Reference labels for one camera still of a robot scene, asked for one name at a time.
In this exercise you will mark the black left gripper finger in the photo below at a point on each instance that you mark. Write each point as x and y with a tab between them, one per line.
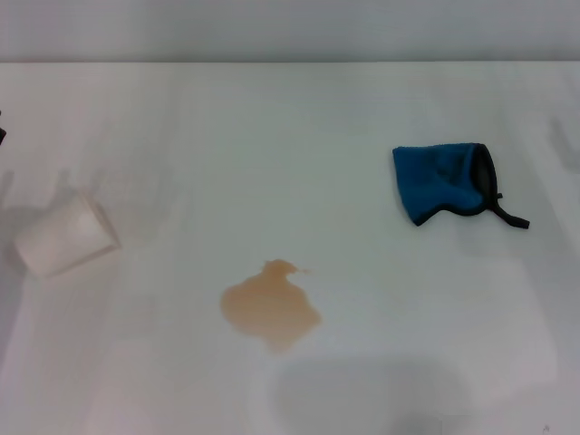
2	137

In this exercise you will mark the white paper cup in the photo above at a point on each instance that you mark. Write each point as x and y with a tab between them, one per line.
63	240

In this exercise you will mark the blue rag with black trim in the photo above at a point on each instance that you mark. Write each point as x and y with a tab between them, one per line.
426	181

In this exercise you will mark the brown water stain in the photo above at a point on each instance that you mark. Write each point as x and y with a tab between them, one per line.
272	308

